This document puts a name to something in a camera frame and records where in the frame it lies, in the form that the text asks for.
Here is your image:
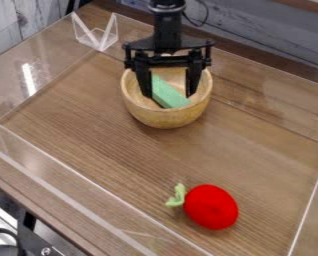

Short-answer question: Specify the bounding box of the green rectangular block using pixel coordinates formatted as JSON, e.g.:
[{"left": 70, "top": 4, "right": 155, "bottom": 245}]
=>
[{"left": 153, "top": 75, "right": 192, "bottom": 108}]

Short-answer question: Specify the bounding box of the light wooden bowl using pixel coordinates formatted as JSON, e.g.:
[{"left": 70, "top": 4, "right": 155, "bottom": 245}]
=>
[{"left": 121, "top": 69, "right": 213, "bottom": 129}]

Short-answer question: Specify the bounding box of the clear acrylic corner bracket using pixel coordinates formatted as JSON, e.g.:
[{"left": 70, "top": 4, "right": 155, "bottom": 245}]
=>
[{"left": 71, "top": 13, "right": 119, "bottom": 52}]

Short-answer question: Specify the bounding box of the black cable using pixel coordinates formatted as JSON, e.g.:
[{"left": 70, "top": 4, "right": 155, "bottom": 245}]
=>
[{"left": 0, "top": 227, "right": 33, "bottom": 256}]

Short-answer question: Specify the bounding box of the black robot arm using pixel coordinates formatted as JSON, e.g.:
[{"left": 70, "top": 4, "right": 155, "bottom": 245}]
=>
[{"left": 123, "top": 0, "right": 214, "bottom": 98}]

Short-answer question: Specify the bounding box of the red plush tomato toy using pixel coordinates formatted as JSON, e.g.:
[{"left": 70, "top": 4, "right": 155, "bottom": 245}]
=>
[{"left": 166, "top": 183, "right": 240, "bottom": 230}]

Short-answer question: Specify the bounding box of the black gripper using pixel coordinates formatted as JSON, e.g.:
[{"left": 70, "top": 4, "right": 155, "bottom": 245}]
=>
[{"left": 123, "top": 14, "right": 214, "bottom": 98}]

